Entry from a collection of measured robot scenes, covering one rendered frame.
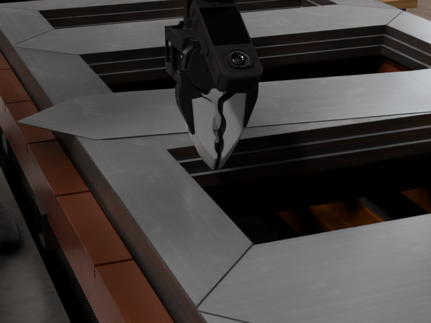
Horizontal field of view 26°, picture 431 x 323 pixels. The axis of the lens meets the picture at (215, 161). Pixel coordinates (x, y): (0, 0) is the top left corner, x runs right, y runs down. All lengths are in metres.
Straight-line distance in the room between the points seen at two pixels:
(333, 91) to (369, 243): 0.47
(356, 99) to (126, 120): 0.32
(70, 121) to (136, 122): 0.08
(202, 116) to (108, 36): 0.65
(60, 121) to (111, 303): 0.39
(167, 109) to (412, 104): 0.33
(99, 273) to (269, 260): 0.17
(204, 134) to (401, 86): 0.44
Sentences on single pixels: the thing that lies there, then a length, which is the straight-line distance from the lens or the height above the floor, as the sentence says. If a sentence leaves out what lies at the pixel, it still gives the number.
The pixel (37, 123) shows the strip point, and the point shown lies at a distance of 1.20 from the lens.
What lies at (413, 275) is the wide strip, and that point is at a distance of 0.84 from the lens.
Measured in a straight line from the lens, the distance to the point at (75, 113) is 1.23.
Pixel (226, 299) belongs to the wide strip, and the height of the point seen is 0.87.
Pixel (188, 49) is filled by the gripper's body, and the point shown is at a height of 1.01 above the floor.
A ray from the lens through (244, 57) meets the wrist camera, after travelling 0.91.
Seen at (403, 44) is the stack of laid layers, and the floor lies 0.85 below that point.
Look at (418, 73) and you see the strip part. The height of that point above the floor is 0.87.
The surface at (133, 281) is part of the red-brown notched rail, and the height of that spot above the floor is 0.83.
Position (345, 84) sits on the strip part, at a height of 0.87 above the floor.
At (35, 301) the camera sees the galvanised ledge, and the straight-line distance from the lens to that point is 1.17.
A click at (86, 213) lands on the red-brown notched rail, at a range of 1.04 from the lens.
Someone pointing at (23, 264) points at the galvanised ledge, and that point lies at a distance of 1.26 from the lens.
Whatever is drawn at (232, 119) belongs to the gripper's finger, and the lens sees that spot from 1.01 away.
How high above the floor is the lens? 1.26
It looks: 22 degrees down
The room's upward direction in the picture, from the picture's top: straight up
